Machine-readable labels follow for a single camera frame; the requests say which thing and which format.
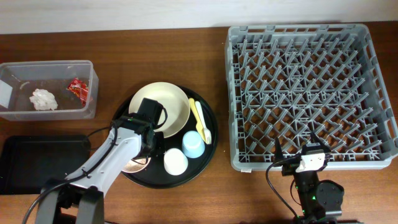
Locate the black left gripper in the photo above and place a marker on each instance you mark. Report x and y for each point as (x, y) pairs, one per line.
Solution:
(160, 144)

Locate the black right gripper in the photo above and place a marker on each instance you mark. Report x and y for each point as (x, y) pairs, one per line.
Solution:
(327, 151)

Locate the small pink bowl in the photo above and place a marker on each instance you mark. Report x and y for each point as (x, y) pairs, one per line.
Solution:
(136, 165)

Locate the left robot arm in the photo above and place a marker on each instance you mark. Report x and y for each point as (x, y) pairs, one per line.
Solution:
(79, 198)

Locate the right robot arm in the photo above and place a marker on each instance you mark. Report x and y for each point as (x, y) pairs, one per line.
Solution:
(320, 200)

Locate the grey dishwasher rack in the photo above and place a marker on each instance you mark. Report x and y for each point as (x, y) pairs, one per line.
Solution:
(286, 82)

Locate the clear plastic waste bin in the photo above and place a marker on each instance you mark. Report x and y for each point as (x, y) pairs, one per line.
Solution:
(48, 90)

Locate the white plastic cup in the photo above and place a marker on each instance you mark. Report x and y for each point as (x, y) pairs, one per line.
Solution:
(175, 162)

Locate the black round tray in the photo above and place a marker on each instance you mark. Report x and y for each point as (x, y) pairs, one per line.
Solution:
(154, 175)

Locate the light blue plastic cup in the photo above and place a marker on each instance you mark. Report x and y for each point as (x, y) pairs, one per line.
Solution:
(192, 144)

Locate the cream large bowl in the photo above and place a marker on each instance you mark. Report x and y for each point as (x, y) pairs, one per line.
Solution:
(172, 98)

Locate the yellow plastic spoon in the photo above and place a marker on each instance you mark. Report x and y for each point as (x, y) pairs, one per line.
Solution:
(199, 126)

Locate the red snack wrapper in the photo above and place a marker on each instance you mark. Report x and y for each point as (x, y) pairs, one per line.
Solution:
(79, 89)

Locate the crumpled white tissue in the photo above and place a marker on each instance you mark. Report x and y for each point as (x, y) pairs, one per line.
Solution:
(43, 100)

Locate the black rectangular tray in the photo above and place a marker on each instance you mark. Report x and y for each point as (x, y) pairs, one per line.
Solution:
(27, 162)

